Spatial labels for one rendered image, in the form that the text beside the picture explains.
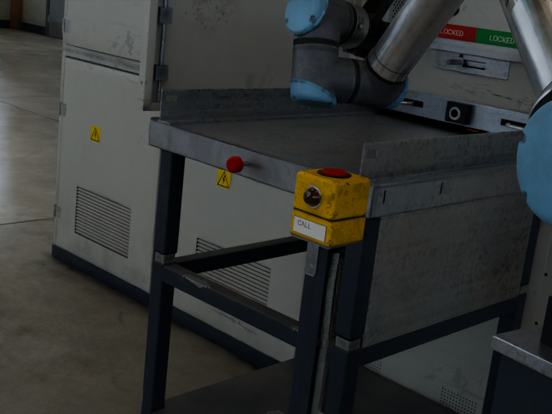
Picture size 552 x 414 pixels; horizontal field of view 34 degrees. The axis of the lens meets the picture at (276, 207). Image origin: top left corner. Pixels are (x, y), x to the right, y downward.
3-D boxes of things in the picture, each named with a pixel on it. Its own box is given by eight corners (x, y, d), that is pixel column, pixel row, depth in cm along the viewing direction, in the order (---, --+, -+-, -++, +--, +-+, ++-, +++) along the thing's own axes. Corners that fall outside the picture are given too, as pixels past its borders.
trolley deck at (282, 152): (370, 219, 152) (374, 185, 150) (148, 144, 193) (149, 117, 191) (561, 185, 199) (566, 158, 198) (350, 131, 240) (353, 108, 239)
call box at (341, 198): (327, 250, 128) (336, 181, 125) (287, 235, 133) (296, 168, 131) (363, 243, 133) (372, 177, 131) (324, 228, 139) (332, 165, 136)
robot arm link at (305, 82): (354, 107, 173) (358, 43, 174) (301, 100, 169) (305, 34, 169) (331, 112, 182) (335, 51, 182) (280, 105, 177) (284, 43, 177)
